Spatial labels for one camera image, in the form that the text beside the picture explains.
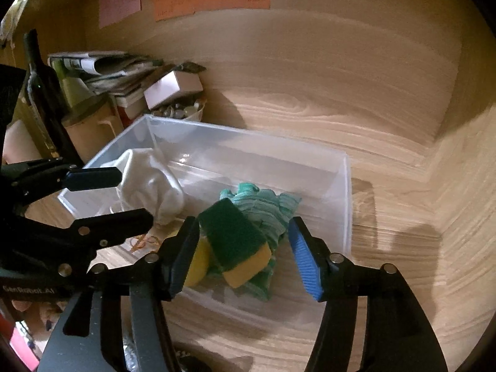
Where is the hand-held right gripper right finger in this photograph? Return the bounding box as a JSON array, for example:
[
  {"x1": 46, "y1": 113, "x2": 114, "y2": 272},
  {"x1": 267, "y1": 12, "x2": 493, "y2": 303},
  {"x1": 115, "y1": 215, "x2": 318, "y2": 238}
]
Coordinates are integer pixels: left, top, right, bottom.
[{"x1": 288, "y1": 217, "x2": 449, "y2": 372}]

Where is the stack of books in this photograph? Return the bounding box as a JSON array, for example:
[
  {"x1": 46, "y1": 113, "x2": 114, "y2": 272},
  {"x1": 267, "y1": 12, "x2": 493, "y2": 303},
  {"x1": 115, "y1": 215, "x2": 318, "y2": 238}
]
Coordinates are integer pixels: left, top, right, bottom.
[{"x1": 115, "y1": 92, "x2": 148, "y2": 125}]

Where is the dark glass bottle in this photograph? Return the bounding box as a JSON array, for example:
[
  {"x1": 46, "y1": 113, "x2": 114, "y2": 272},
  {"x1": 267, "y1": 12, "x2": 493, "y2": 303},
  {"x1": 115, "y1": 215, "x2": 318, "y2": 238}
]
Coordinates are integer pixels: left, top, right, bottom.
[{"x1": 22, "y1": 29, "x2": 84, "y2": 168}]

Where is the brown paper cylinder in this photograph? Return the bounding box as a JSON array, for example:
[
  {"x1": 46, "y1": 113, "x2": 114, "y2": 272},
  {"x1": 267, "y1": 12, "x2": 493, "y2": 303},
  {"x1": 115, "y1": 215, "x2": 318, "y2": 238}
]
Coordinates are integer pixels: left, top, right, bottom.
[{"x1": 62, "y1": 97, "x2": 125, "y2": 164}]

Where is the white cardboard box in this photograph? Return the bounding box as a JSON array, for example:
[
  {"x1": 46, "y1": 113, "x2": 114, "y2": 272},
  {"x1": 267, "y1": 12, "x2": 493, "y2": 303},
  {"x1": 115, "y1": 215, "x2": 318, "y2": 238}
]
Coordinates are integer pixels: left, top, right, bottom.
[{"x1": 144, "y1": 70, "x2": 204, "y2": 110}]

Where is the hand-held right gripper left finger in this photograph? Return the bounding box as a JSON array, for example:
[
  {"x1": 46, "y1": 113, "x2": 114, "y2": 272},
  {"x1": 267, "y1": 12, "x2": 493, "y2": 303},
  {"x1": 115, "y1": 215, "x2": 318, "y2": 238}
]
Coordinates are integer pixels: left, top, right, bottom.
[{"x1": 37, "y1": 215, "x2": 201, "y2": 372}]

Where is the green and yellow sponge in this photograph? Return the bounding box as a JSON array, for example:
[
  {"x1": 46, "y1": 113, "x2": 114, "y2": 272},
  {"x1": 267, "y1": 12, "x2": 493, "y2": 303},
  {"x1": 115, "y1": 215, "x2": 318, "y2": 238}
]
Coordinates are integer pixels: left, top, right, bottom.
[{"x1": 198, "y1": 197, "x2": 272, "y2": 288}]

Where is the white cloth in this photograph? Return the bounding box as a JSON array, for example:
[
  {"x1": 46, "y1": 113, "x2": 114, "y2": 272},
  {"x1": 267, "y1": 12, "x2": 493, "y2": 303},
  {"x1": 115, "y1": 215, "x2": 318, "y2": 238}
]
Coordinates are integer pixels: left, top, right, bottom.
[{"x1": 114, "y1": 148, "x2": 186, "y2": 225}]

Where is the pink paper note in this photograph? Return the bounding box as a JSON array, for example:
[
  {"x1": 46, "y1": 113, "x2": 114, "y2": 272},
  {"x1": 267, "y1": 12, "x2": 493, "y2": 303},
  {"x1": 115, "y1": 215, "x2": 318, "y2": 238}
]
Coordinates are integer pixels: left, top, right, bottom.
[{"x1": 98, "y1": 0, "x2": 141, "y2": 29}]

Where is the orange rubber band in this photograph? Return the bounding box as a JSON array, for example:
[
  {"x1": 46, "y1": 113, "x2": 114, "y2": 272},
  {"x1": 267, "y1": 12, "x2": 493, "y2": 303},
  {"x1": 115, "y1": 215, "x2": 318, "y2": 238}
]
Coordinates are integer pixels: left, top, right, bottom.
[{"x1": 130, "y1": 232, "x2": 162, "y2": 251}]

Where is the stack of newspapers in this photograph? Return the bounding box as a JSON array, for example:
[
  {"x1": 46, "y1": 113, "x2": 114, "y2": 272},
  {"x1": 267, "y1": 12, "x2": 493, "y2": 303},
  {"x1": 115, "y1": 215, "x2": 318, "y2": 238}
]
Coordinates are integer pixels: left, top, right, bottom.
[{"x1": 47, "y1": 50, "x2": 164, "y2": 97}]

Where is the green knitted cloth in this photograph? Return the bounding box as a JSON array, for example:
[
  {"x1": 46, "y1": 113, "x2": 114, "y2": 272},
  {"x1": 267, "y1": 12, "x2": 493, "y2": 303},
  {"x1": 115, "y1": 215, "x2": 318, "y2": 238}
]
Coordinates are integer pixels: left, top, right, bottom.
[{"x1": 205, "y1": 182, "x2": 302, "y2": 303}]

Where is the clear plastic storage bin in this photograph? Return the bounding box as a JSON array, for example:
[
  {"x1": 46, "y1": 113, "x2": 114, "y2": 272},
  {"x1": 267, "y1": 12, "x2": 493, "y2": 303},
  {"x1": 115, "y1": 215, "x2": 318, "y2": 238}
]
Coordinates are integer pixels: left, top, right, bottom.
[{"x1": 58, "y1": 114, "x2": 353, "y2": 320}]

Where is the white bowl of small things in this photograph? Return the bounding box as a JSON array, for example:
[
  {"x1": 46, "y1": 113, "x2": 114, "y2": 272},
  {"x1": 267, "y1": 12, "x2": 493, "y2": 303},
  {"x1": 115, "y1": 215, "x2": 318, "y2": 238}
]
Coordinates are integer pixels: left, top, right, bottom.
[{"x1": 151, "y1": 99, "x2": 208, "y2": 123}]

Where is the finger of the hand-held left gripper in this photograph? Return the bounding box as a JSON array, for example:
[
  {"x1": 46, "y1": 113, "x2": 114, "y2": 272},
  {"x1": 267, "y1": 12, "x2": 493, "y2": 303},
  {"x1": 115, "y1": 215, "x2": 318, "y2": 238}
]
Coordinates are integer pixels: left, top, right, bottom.
[
  {"x1": 0, "y1": 157, "x2": 123, "y2": 210},
  {"x1": 15, "y1": 208, "x2": 154, "y2": 277}
]

